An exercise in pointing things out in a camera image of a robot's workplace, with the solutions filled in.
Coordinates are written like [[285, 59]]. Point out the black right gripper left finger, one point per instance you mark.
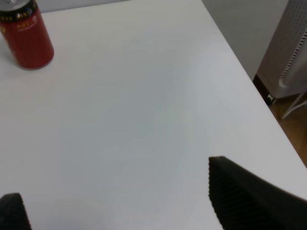
[[13, 215]]

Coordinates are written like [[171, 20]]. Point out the white perforated appliance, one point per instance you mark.
[[283, 70]]

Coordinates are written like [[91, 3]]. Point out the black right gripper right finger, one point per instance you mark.
[[244, 201]]

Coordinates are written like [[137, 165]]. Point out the red drink can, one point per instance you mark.
[[24, 30]]

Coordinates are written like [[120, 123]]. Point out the white metal stand leg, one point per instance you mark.
[[295, 104]]

